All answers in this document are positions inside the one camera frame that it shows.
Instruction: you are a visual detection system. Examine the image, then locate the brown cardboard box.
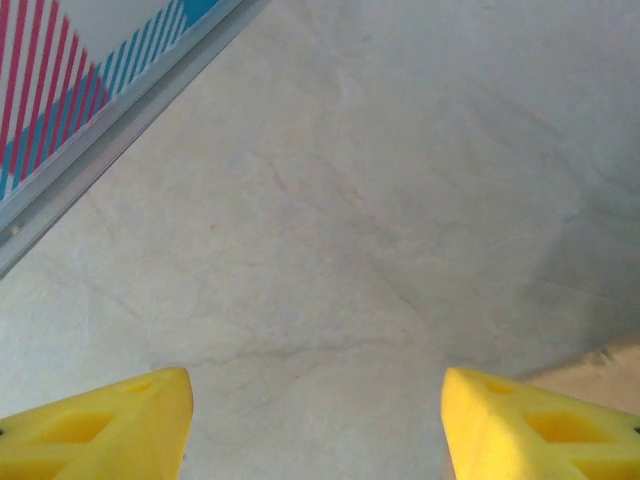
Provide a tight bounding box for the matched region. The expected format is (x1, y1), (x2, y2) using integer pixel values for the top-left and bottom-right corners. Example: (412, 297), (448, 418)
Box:
(522, 341), (640, 419)

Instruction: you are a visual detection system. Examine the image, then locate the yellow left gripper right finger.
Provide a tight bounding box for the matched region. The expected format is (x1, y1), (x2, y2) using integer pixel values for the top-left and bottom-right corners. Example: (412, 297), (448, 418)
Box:
(441, 367), (640, 480)

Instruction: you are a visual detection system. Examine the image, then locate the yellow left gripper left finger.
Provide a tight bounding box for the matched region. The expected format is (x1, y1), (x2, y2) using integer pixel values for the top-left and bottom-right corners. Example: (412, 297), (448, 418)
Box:
(0, 367), (194, 480)

